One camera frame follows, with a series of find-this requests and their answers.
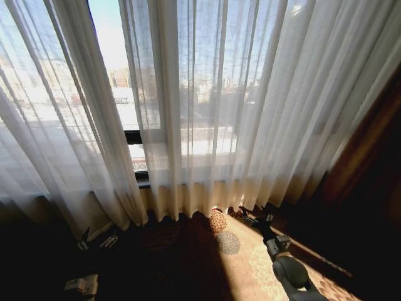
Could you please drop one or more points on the sheer white curtain panel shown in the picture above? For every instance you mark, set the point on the sheer white curtain panel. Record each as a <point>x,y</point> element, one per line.
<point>250,94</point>
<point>47,125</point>

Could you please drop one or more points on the brown heavy drape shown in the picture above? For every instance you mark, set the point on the brown heavy drape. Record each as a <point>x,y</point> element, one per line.
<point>372,163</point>

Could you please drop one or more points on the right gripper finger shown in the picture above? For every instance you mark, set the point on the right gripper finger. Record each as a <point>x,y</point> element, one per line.
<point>269,217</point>
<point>249,219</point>

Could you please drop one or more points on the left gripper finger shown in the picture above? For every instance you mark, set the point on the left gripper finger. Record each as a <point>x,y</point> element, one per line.
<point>84,242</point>
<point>109,242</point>

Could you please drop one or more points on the city buildings outside window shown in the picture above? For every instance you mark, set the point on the city buildings outside window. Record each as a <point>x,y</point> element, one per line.
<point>120,78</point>

